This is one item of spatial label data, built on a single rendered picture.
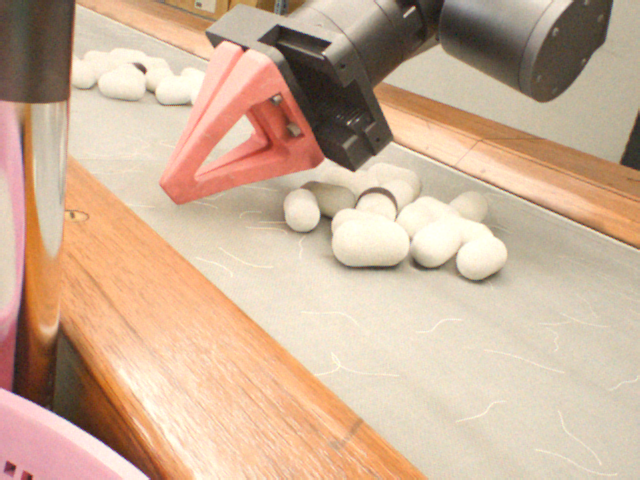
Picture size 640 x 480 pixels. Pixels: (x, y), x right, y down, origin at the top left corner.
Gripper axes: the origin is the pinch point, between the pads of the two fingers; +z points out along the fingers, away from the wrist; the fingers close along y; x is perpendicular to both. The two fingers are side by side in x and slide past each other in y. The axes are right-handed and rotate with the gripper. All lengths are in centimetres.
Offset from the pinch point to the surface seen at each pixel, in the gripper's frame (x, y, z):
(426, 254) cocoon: 6.1, 9.2, -5.9
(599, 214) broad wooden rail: 18.2, 6.8, -19.5
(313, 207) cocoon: 3.6, 3.9, -4.0
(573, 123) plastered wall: 156, -113, -138
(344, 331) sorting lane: 1.8, 12.6, 0.3
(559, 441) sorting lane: 3.5, 20.8, -1.7
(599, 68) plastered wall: 141, -110, -151
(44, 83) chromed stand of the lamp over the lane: -13.2, 14.7, 3.0
